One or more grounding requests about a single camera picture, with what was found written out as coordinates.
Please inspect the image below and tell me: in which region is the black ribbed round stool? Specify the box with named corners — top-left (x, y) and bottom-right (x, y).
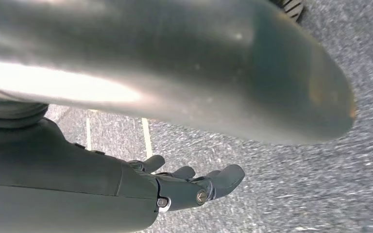
top-left (276, 0), bottom-right (305, 22)

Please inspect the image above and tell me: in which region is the yellow floor tape square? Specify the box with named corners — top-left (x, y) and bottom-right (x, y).
top-left (85, 109), bottom-right (154, 159)

